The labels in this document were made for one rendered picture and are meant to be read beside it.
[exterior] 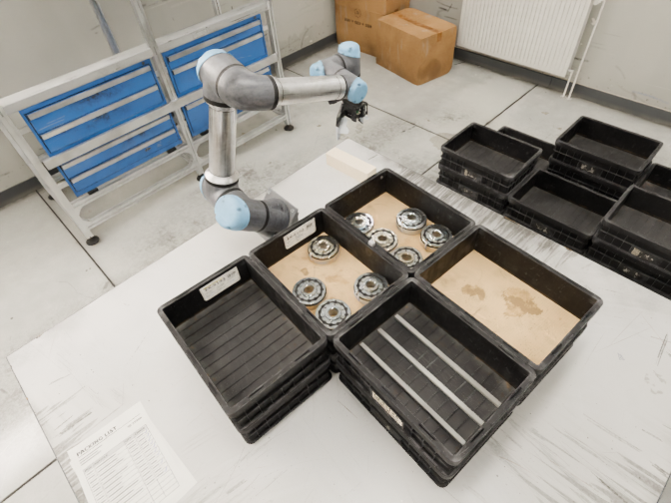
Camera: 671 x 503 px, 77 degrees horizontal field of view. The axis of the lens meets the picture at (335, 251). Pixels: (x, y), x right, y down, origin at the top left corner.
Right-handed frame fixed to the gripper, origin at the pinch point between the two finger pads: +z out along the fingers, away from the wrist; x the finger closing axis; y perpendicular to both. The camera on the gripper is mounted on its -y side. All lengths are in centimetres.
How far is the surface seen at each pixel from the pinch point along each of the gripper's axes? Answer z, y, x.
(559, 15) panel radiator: 32, -12, 242
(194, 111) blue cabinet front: 42, -141, 3
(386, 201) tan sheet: 7.2, 33.6, -17.0
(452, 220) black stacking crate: 1, 60, -16
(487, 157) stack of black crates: 42, 30, 73
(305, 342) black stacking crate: 7, 53, -77
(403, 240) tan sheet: 7, 50, -29
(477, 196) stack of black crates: 50, 38, 52
